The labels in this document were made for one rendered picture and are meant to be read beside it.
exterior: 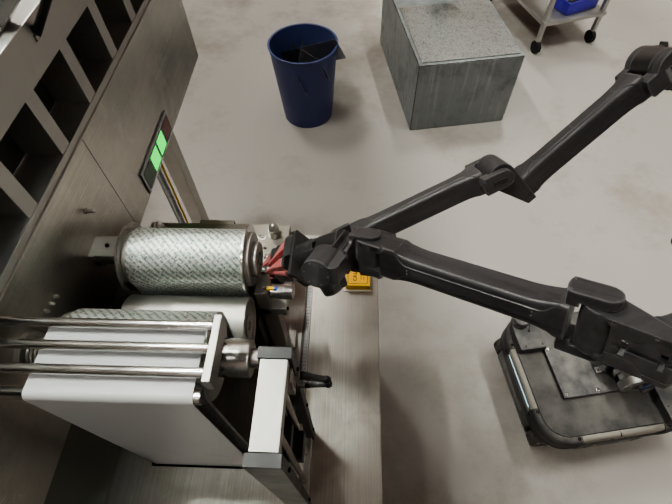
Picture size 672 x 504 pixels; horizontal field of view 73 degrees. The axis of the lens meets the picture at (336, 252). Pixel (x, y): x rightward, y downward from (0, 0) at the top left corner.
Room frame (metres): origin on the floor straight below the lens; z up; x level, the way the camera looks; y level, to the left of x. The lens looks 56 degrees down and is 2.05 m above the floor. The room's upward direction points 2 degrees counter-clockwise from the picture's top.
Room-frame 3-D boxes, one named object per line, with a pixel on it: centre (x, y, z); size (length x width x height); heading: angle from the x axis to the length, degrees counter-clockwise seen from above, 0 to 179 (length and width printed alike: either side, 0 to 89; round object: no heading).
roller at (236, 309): (0.42, 0.31, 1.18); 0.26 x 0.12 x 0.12; 86
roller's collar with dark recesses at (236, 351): (0.28, 0.18, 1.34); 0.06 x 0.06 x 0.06; 86
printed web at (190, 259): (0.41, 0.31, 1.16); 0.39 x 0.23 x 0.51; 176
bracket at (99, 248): (0.55, 0.48, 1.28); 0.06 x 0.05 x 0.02; 86
